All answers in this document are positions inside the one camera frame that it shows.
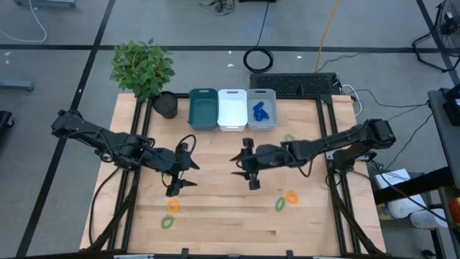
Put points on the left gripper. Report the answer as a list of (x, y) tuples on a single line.
[(167, 163)]

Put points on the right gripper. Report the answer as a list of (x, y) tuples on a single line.
[(269, 156)]

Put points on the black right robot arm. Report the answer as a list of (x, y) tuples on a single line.
[(341, 138)]

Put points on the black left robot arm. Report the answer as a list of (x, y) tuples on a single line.
[(90, 131)]

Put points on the white plastic bin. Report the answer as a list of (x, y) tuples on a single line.
[(232, 111)]

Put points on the grey plastic bin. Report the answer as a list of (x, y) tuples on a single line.
[(272, 108)]

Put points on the teal plastic bin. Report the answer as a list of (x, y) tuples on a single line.
[(203, 111)]

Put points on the black vented case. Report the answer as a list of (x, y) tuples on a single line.
[(294, 84)]

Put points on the green potted plant black pot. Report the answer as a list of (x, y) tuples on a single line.
[(143, 68)]

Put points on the white paper box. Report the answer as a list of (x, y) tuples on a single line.
[(390, 178)]

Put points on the white roll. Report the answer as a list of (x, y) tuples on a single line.
[(402, 208)]

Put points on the black shelf beam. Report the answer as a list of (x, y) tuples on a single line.
[(413, 187)]

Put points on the black floor object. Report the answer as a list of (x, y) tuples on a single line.
[(4, 120)]

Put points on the white rounded object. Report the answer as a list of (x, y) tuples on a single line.
[(427, 218)]

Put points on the grey floor bar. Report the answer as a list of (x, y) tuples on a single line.
[(16, 85)]

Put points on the dark grey desk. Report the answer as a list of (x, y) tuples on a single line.
[(443, 136)]

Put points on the black desk device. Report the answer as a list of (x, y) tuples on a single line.
[(453, 108)]

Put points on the red and yellow item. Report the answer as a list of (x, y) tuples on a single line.
[(455, 212)]

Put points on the grey floor object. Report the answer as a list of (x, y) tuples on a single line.
[(45, 3)]

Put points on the black standing fan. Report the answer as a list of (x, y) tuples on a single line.
[(449, 21)]

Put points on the black aluminium rig frame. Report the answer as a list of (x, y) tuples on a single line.
[(131, 216)]

